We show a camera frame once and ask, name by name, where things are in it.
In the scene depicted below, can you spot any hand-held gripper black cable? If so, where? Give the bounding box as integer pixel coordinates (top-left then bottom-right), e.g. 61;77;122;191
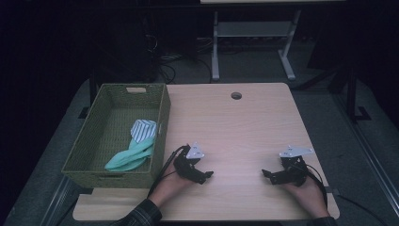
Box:
147;144;191;199
300;163;329;210

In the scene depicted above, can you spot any person's left hand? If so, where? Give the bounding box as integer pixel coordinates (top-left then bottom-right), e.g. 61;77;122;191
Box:
148;163;196;208

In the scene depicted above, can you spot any black floor cable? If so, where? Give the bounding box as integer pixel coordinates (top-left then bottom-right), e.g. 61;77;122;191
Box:
337;194;391;226

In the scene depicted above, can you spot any left hand-held gripper black cable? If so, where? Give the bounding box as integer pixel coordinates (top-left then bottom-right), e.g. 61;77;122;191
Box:
147;144;191;199

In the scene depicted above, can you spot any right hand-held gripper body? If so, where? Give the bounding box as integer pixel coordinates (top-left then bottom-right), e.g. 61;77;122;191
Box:
278;144;315;188

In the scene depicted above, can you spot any black metal stand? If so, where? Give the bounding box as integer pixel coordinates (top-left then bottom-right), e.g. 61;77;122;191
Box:
343;60;373;124
77;69;99;121

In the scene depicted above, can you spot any right hand-held gripper black cable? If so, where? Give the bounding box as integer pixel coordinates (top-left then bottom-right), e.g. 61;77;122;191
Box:
300;163;329;210

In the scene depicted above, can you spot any person's right hand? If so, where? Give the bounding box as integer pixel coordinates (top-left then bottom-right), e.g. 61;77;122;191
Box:
281;174;331;220

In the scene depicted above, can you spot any white metal rack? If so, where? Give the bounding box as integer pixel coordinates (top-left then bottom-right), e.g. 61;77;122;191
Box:
199;0;346;82

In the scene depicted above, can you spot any bundle of black cables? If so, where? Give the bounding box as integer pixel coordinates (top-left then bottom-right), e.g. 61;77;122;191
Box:
143;32;215;85

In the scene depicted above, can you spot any aluminium floor rail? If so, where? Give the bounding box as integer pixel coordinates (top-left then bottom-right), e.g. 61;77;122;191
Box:
331;92;399;218
40;175;80;226

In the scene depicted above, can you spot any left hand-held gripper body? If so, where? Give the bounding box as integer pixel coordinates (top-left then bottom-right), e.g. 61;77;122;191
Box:
173;141;207;185

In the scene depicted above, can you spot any green woven basket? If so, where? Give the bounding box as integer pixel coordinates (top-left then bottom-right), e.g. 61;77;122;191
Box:
61;82;172;189

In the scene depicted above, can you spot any mint green striped garment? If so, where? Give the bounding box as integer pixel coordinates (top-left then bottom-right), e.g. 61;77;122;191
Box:
104;119;158;172

